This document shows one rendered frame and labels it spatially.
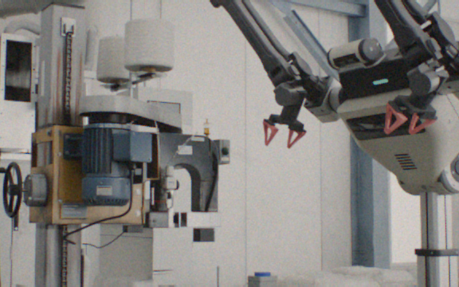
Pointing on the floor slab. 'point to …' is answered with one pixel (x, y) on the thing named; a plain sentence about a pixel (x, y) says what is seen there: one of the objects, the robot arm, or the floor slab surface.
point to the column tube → (44, 257)
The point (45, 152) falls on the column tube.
